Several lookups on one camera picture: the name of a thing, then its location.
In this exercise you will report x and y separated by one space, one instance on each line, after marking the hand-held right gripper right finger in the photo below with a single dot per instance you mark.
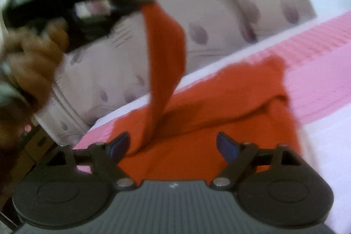
226 147

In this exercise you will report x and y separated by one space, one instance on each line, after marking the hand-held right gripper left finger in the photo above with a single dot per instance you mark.
121 145

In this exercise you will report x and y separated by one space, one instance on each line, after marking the orange knitted garment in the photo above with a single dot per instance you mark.
197 113

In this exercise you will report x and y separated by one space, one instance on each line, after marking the person's left hand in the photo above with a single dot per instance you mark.
38 61

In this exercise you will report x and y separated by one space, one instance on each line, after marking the brown box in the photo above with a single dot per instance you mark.
38 145

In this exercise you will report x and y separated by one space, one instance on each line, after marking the pink checked bedsheet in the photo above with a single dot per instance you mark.
315 72

